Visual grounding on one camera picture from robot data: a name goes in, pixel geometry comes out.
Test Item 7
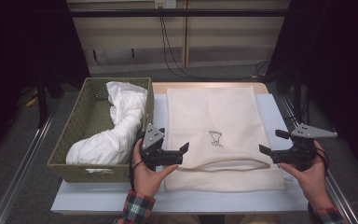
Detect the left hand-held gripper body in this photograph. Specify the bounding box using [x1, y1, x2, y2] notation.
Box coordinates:
[139, 124, 185, 173]

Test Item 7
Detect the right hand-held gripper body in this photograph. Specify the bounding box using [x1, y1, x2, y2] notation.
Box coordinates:
[269, 123, 338, 172]

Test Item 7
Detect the white garment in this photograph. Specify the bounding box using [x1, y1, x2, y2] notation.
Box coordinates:
[65, 81, 149, 166]

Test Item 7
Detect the green woven basket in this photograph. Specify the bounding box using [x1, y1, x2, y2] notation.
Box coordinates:
[47, 77, 155, 184]

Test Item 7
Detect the person's right hand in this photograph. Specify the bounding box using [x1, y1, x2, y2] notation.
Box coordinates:
[279, 141, 335, 213]

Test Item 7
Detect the person's left hand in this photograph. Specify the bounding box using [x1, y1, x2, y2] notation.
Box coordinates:
[132, 139, 179, 198]

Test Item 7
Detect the white table board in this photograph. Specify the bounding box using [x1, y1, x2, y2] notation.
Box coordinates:
[50, 92, 310, 216]

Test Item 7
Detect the black metal stand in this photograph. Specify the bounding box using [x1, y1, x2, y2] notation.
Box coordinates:
[35, 69, 49, 129]

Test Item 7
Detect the black horizontal bar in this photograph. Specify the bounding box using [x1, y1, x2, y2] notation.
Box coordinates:
[69, 8, 289, 19]

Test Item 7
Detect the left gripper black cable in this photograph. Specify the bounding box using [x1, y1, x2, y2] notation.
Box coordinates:
[129, 130, 146, 191]

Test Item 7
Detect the metal floor rail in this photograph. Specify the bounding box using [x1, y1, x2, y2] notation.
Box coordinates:
[0, 101, 61, 224]
[276, 92, 358, 224]

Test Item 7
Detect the black wall cable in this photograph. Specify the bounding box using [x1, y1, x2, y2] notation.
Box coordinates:
[159, 15, 271, 81]

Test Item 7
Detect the wall power outlet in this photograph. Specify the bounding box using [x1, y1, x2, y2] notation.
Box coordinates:
[154, 0, 178, 9]

